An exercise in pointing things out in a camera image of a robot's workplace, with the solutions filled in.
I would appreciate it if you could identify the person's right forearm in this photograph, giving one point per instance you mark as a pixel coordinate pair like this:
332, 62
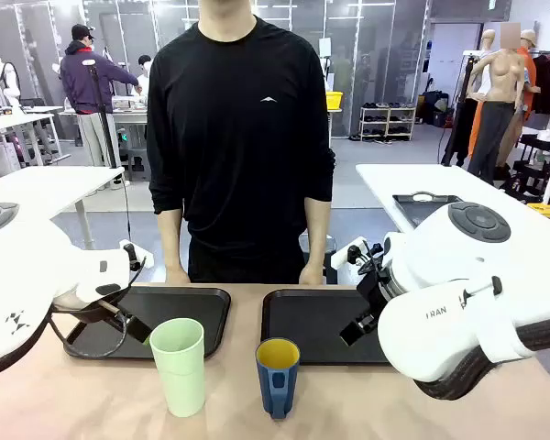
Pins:
170, 238

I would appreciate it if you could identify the person's left forearm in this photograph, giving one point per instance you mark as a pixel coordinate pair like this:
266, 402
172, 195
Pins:
317, 229

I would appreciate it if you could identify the mannequin in dark trousers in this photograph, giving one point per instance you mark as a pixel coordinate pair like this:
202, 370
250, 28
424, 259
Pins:
527, 69

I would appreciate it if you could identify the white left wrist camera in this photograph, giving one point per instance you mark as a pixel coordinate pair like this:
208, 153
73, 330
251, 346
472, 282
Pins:
139, 252

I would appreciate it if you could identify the black plastic tray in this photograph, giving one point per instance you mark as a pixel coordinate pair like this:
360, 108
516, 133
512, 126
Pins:
311, 321
188, 316

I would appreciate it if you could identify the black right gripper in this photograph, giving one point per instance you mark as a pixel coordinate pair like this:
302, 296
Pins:
375, 289

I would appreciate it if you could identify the person's right hand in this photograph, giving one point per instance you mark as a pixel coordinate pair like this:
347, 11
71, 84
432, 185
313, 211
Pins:
178, 276

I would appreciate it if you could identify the person in purple jacket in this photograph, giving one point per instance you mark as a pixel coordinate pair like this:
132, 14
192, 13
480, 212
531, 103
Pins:
80, 78

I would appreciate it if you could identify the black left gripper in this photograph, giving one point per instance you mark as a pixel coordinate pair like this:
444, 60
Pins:
91, 311

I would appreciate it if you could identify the yellow plastic basket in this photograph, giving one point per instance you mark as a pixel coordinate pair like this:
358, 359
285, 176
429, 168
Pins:
334, 100

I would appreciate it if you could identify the bare tan mannequin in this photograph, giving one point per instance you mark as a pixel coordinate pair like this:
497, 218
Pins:
502, 87

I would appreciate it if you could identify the person in black shirt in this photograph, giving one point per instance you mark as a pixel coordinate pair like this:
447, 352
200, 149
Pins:
238, 137

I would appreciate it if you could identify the white shoe rack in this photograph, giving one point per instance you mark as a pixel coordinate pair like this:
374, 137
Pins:
387, 121

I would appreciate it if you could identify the tall light green cup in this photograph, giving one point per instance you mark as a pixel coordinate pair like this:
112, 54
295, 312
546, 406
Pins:
179, 366

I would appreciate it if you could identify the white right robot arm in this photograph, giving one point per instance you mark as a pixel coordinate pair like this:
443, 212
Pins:
444, 275

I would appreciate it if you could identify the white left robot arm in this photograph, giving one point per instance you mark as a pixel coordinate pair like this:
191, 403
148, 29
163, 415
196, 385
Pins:
27, 266

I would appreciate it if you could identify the person in white shirt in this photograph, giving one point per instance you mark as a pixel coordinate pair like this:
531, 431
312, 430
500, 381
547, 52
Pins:
144, 75

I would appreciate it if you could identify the person's left hand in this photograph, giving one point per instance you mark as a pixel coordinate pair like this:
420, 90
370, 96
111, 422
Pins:
311, 275

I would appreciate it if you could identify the black tripod pole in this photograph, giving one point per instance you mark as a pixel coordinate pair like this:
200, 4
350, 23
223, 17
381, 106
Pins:
102, 114

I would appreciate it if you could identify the blue cup yellow inside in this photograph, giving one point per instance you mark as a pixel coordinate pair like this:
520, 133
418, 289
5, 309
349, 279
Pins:
277, 385

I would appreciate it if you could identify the white side table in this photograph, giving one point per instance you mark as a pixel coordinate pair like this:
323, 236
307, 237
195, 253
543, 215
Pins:
41, 188
394, 179

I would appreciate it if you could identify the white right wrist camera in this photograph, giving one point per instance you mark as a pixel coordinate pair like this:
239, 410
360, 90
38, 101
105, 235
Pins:
344, 254

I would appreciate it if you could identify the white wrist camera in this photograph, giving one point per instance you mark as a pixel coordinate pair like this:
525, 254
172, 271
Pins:
139, 252
344, 254

